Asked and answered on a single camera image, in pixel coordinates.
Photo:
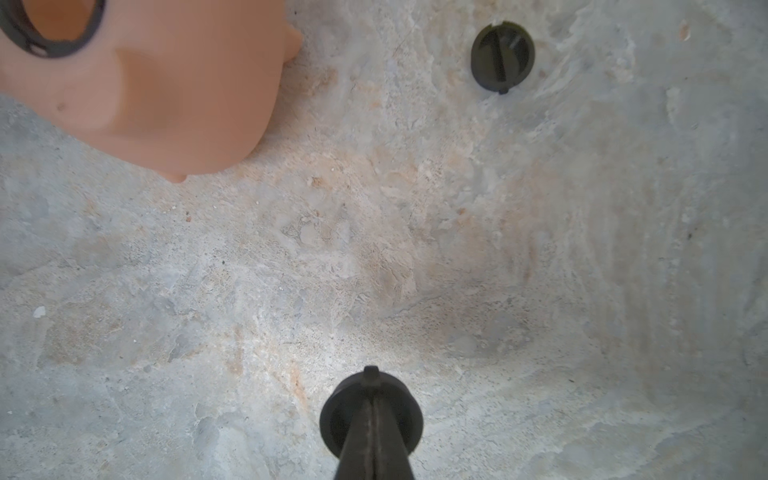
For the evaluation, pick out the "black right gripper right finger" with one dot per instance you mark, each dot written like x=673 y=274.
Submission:
x=390 y=456

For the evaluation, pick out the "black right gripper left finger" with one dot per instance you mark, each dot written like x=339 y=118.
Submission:
x=356 y=461

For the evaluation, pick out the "black plug front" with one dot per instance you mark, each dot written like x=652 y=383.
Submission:
x=347 y=398

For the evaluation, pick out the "black plug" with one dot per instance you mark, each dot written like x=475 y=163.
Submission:
x=347 y=398
x=502 y=56

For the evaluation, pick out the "pink piggy bank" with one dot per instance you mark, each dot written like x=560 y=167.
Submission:
x=178 y=87

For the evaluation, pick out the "black plug near yellow pig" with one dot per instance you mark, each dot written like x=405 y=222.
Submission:
x=502 y=56

